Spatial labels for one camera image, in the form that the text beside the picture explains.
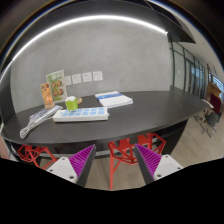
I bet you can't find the red wire stool right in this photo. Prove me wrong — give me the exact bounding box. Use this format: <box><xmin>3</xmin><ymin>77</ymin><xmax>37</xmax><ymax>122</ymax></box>
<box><xmin>138</xmin><ymin>133</ymin><xmax>166</xmax><ymax>154</ymax></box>

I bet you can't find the red wire stool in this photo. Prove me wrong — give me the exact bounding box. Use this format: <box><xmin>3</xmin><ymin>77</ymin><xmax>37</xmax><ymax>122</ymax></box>
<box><xmin>138</xmin><ymin>133</ymin><xmax>166</xmax><ymax>154</ymax></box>
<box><xmin>17</xmin><ymin>145</ymin><xmax>57</xmax><ymax>167</ymax></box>
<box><xmin>108</xmin><ymin>138</ymin><xmax>137</xmax><ymax>189</ymax></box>

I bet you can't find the white wall socket right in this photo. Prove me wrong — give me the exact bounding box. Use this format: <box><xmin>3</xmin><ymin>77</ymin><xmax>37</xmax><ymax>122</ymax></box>
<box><xmin>93</xmin><ymin>71</ymin><xmax>103</xmax><ymax>81</ymax></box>

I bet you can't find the white power strip cable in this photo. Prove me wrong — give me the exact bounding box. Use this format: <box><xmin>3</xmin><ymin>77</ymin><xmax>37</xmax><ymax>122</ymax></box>
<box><xmin>19</xmin><ymin>114</ymin><xmax>56</xmax><ymax>140</ymax></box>

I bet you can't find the green white charger plug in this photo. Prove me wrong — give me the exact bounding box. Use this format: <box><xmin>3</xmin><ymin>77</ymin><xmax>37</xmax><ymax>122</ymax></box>
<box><xmin>65</xmin><ymin>96</ymin><xmax>78</xmax><ymax>111</ymax></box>

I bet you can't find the red wire stool middle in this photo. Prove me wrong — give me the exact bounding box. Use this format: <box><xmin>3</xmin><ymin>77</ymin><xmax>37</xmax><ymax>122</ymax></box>
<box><xmin>108</xmin><ymin>138</ymin><xmax>137</xmax><ymax>189</ymax></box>

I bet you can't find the grey chair in background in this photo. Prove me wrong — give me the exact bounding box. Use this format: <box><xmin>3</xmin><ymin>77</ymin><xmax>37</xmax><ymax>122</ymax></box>
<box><xmin>202</xmin><ymin>112</ymin><xmax>220</xmax><ymax>136</ymax></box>

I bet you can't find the small wooden round coaster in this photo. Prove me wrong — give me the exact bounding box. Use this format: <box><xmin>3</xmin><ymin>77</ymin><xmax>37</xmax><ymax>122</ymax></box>
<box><xmin>77</xmin><ymin>98</ymin><xmax>83</xmax><ymax>104</ymax></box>

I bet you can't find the red wire stool left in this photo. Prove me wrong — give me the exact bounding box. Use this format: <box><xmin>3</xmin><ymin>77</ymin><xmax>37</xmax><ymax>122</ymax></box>
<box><xmin>17</xmin><ymin>145</ymin><xmax>57</xmax><ymax>167</ymax></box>

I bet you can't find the curved ceiling light strip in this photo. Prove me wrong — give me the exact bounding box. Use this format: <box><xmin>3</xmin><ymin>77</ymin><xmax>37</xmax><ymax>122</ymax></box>
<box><xmin>0</xmin><ymin>14</ymin><xmax>168</xmax><ymax>83</ymax></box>

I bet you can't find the white wall socket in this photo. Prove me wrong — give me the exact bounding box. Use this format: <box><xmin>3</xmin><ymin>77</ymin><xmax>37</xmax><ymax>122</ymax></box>
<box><xmin>93</xmin><ymin>71</ymin><xmax>103</xmax><ymax>81</ymax></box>
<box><xmin>72</xmin><ymin>74</ymin><xmax>81</xmax><ymax>84</ymax></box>
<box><xmin>65</xmin><ymin>76</ymin><xmax>72</xmax><ymax>86</ymax></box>
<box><xmin>82</xmin><ymin>72</ymin><xmax>92</xmax><ymax>82</ymax></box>

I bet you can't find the white wall socket left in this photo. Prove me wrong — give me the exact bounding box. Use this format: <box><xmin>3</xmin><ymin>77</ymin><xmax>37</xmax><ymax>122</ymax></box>
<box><xmin>65</xmin><ymin>76</ymin><xmax>72</xmax><ymax>86</ymax></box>

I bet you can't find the white blue flat box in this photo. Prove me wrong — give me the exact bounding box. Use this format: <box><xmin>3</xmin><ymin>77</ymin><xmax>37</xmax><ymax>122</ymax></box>
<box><xmin>95</xmin><ymin>91</ymin><xmax>133</xmax><ymax>109</ymax></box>

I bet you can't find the large green menu stand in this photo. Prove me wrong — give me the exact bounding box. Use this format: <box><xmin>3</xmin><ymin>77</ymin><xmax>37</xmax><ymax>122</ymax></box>
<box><xmin>46</xmin><ymin>70</ymin><xmax>67</xmax><ymax>102</ymax></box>

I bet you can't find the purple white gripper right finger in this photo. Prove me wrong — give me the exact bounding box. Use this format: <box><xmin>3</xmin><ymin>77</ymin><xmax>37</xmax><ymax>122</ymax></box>
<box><xmin>134</xmin><ymin>144</ymin><xmax>182</xmax><ymax>184</ymax></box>

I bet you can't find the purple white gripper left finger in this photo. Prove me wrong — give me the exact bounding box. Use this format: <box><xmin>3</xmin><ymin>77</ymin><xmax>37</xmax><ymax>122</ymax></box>
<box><xmin>47</xmin><ymin>145</ymin><xmax>96</xmax><ymax>187</ymax></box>

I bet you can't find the glass partition door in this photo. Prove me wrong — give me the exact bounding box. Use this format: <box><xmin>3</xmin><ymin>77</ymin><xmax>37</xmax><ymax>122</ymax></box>
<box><xmin>169</xmin><ymin>42</ymin><xmax>206</xmax><ymax>98</ymax></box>

